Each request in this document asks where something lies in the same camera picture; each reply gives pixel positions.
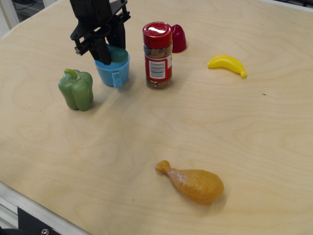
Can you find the red-lidded spice jar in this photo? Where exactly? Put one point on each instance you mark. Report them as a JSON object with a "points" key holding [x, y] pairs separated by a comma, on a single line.
{"points": [[158, 45]]}

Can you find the orange toy chicken drumstick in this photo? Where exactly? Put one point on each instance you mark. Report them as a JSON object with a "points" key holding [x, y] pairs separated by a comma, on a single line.
{"points": [[199, 186]]}

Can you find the blue plastic cup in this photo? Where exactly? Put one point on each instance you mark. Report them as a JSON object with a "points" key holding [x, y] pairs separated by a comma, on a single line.
{"points": [[114, 75]]}

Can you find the dark green toy cucumber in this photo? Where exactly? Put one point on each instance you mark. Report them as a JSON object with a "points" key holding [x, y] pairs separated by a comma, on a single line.
{"points": [[117, 54]]}

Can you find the green toy bell pepper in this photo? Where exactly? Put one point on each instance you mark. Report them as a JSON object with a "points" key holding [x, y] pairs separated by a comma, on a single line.
{"points": [[76, 88]]}

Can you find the black corner bracket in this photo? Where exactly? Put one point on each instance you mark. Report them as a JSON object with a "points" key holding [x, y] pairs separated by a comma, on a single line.
{"points": [[30, 225]]}

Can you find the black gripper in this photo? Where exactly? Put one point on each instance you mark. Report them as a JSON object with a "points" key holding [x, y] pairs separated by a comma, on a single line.
{"points": [[100, 23]]}

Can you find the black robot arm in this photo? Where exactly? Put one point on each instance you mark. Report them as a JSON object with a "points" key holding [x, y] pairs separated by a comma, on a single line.
{"points": [[100, 23]]}

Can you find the magenta plastic cup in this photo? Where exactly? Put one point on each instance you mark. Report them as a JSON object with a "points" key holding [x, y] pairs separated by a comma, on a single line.
{"points": [[179, 39]]}

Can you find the yellow toy banana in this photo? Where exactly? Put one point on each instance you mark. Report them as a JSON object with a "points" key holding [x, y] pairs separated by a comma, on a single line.
{"points": [[227, 62]]}

